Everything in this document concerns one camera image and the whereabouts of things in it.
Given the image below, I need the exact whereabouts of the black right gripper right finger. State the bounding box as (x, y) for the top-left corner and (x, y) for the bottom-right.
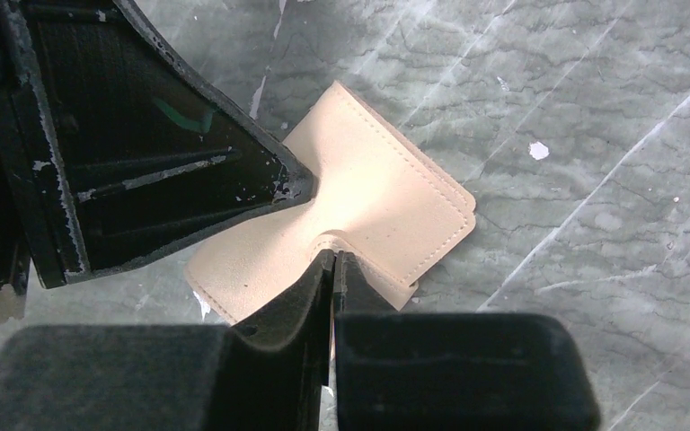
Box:
(333, 252), (601, 430)

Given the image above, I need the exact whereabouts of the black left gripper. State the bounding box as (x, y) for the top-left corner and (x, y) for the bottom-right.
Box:
(0, 1), (314, 322)

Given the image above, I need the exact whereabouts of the beige leather card holder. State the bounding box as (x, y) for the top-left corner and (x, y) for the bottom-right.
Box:
(184, 82), (475, 324)

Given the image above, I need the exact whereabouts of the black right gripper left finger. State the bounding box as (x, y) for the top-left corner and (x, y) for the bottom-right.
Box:
(0, 251), (336, 430)

